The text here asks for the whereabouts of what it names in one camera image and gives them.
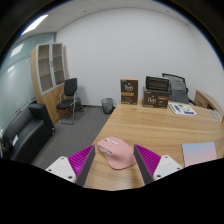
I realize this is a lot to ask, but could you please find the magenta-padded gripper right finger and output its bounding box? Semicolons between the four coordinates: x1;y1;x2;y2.
133;143;184;186

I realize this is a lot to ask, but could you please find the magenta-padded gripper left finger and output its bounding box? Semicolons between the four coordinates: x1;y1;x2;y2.
45;144;97;188

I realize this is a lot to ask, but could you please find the pink computer mouse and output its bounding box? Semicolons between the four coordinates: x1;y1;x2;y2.
96;136;137;170

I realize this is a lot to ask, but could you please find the pastel blue-pink mouse pad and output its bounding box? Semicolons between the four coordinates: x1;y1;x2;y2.
181;141;218;168

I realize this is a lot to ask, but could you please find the black leather sofa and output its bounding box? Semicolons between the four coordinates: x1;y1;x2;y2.
1;103;56;164

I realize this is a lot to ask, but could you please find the flat brown cardboard box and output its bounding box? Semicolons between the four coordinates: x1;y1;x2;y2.
142;86;170;109

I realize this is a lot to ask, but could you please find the white green-purple sticker sheet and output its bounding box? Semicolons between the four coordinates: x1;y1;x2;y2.
167;101;198;117

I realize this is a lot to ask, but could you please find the black mesh trash bin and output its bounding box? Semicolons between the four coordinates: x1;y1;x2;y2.
101;97;115;115

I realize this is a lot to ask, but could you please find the wooden shelf cabinet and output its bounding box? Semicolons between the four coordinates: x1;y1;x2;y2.
30;42;71;125

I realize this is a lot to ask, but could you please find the upright brown cardboard box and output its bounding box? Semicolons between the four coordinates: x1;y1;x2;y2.
120;77;139;105

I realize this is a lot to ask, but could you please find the grey backpack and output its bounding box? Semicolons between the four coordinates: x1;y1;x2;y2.
169;78;190;104

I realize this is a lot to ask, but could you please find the black visitor chair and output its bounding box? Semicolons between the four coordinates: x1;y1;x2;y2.
55;77;81;126

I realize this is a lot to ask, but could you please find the open black box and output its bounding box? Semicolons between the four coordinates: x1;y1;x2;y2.
145;75;171;93

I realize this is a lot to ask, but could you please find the round white paper disc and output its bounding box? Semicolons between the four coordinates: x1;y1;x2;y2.
210;109;223;122

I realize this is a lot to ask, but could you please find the wooden side desk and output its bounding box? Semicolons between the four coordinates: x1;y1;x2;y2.
194;89;224;116

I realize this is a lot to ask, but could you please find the black mesh office chair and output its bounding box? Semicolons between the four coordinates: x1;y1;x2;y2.
161;72;196;105

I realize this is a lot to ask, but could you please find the ceiling light panel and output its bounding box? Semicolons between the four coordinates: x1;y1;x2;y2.
21;14;49;36

